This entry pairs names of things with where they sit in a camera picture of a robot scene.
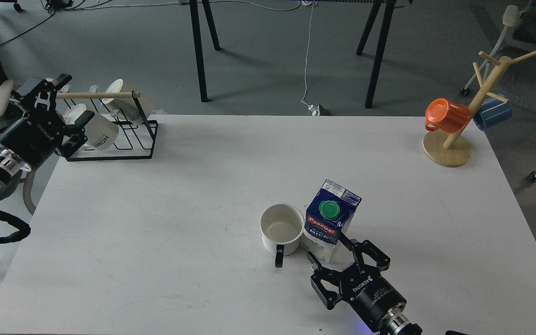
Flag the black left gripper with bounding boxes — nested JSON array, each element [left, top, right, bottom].
[[0, 74, 95, 173]]

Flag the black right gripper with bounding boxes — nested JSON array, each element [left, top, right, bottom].
[[307, 237, 408, 332]]

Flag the blue Pascual milk carton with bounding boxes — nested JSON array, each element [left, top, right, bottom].
[[301, 180, 362, 263]]

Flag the white mug black handle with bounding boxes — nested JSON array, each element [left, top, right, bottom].
[[260, 203, 304, 268]]

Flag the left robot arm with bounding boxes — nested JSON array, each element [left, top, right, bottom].
[[0, 74, 94, 244]]

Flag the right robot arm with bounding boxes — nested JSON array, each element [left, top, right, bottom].
[[307, 234, 423, 335]]

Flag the orange plastic cup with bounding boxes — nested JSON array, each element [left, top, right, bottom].
[[424, 98, 470, 135]]

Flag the blue striped cup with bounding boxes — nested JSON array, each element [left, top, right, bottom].
[[472, 97, 513, 131]]

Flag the cream HOME mug front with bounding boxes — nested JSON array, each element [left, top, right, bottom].
[[63, 104, 119, 150]]

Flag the cream mug rear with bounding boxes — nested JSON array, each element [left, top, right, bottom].
[[102, 79, 155, 124]]

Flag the wooden mug tree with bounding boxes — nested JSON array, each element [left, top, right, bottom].
[[422, 50, 536, 168]]

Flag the black table legs left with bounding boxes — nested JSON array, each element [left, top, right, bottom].
[[188, 0, 221, 103]]

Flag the black table legs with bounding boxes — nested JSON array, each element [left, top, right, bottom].
[[355, 0, 396, 109], [188, 0, 221, 103]]

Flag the black table legs right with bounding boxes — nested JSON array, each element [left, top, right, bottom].
[[355, 0, 396, 109]]

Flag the white chair right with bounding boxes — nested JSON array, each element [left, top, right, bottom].
[[461, 4, 536, 182]]

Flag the black wire mug rack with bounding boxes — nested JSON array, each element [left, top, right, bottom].
[[57, 86, 158, 162]]

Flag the white power cable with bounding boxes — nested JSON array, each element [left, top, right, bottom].
[[300, 0, 318, 108]]

